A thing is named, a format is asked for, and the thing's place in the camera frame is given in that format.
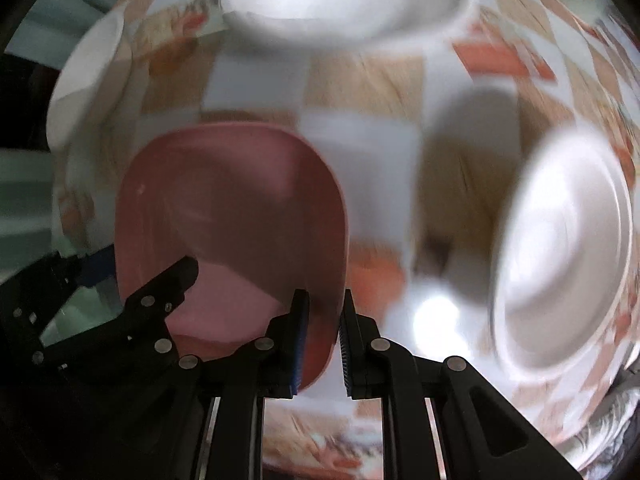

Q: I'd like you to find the checkered printed tablecloth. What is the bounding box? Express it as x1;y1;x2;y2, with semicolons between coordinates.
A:
46;0;640;471

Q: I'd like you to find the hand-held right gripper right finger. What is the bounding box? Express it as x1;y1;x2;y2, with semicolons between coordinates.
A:
339;290;576;480

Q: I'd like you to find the pale green ribbed cover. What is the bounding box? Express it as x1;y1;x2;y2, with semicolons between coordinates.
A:
5;0;146;256

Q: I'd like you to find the white bowl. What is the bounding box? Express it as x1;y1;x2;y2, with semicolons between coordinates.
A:
220;0;476;51

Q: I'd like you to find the pink plate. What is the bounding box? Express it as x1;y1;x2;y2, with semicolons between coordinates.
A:
114;122;349;395

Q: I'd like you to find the white textured blanket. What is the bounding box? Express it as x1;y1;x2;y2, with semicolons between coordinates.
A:
550;370;640;461

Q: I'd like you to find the white deep plate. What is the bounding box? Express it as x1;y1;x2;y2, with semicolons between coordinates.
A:
487;127;632;383

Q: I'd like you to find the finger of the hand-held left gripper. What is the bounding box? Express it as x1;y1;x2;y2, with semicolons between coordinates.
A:
124;256;200;366
0;246;117;366

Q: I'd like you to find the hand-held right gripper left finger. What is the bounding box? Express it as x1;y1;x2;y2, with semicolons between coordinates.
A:
170;289;312;480

